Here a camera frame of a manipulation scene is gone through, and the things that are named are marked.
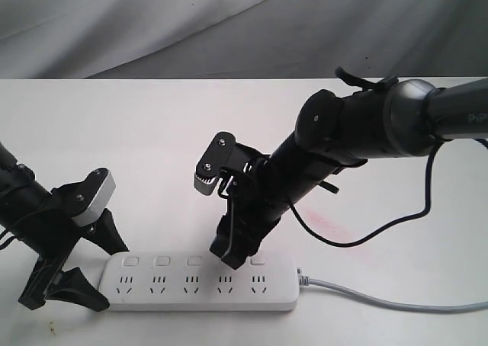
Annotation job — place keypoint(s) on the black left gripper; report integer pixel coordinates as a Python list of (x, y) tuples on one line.
[(46, 226)]

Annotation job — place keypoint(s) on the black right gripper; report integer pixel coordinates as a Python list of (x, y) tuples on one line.
[(255, 204)]

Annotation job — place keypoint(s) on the white five-outlet power strip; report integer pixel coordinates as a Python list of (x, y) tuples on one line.
[(181, 281)]

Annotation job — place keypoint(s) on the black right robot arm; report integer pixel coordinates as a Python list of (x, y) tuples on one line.
[(385, 119)]

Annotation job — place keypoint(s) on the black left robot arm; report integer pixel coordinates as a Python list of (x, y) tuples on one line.
[(9, 198)]

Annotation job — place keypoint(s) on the grey backdrop cloth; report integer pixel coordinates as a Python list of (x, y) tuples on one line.
[(242, 38)]

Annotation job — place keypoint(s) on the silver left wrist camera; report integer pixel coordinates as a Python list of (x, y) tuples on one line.
[(93, 196)]

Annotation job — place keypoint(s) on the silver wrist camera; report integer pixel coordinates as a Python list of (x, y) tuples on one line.
[(93, 196), (223, 158)]

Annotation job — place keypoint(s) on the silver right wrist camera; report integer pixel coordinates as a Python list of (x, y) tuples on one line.
[(223, 158)]

